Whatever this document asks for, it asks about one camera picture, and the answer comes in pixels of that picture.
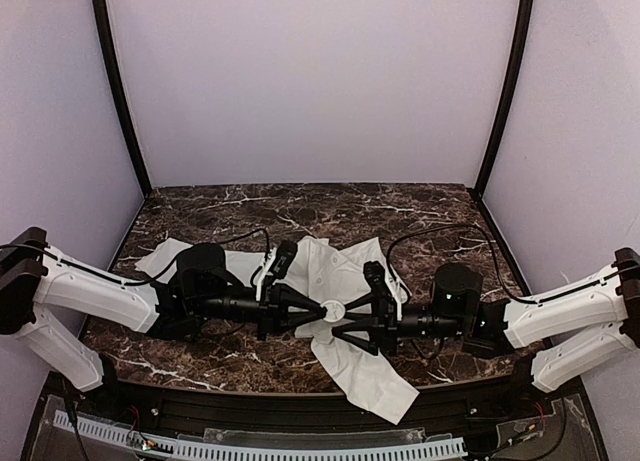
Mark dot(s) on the black frame post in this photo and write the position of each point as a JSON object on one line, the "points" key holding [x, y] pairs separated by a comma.
{"points": [[112, 69], [512, 71]]}

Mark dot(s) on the black left frame post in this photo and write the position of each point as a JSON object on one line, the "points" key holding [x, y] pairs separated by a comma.
{"points": [[112, 69]]}

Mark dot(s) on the white slotted cable duct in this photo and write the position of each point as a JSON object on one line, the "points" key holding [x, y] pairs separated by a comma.
{"points": [[226, 444]]}

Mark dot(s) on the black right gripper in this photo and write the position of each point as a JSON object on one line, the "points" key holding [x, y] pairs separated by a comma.
{"points": [[385, 315]]}

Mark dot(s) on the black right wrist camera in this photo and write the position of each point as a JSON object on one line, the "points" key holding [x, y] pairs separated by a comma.
{"points": [[425, 281]]}

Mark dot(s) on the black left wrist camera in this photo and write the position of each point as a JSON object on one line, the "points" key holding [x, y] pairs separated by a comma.
{"points": [[235, 268]]}

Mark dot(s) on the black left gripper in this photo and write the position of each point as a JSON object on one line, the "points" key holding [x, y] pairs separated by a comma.
{"points": [[270, 311]]}

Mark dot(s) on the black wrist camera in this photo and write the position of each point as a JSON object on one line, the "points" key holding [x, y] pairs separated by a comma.
{"points": [[235, 268], [425, 281]]}

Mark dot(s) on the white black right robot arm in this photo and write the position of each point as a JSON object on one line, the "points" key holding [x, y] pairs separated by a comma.
{"points": [[601, 311]]}

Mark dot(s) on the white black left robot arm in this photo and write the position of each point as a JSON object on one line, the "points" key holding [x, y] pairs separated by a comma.
{"points": [[36, 277]]}

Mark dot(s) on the black right frame post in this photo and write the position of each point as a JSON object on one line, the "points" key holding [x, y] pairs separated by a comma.
{"points": [[512, 71]]}

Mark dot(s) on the black front table rail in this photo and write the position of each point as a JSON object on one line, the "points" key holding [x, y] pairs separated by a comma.
{"points": [[459, 408]]}

